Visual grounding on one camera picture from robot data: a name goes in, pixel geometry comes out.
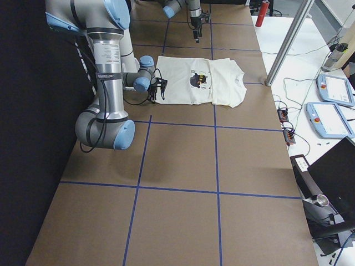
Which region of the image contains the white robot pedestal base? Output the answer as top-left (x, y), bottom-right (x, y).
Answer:
top-left (116, 0), bottom-right (149, 92)

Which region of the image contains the cream long-sleeve cat shirt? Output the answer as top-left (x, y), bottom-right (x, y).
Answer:
top-left (156, 56), bottom-right (247, 108)

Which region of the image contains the red cylinder bottle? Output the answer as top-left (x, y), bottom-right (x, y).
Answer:
top-left (255, 0), bottom-right (270, 27)

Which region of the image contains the upper teach pendant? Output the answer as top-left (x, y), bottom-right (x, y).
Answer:
top-left (317, 73), bottom-right (354, 107)

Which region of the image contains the aluminium frame post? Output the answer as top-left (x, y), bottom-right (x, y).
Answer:
top-left (265, 0), bottom-right (315, 86)

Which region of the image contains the upper orange black adapter box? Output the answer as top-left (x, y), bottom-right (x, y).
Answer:
top-left (277, 109), bottom-right (289, 123)

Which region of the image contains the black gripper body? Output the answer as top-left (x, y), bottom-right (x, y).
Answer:
top-left (148, 78), bottom-right (168, 101)
top-left (189, 9), bottom-right (210, 30)

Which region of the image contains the lower teach pendant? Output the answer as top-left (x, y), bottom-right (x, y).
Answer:
top-left (306, 102), bottom-right (354, 139)

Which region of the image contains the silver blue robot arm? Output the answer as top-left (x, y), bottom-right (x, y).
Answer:
top-left (163, 0), bottom-right (210, 43)
top-left (45, 1), bottom-right (168, 150)

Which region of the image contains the orange black adapter box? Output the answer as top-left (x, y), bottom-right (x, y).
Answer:
top-left (277, 109), bottom-right (289, 123)
top-left (282, 128), bottom-right (296, 146)

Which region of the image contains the lower orange black adapter box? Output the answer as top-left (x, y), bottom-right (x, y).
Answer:
top-left (282, 128), bottom-right (296, 146)

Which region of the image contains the silver metal cup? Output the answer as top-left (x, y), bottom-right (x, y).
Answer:
top-left (314, 194), bottom-right (329, 207)

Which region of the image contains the black monitor screen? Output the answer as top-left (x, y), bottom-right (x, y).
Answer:
top-left (308, 137), bottom-right (354, 219)

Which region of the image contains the teach pendant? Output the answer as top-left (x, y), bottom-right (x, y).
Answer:
top-left (306, 102), bottom-right (354, 139)
top-left (317, 73), bottom-right (354, 107)

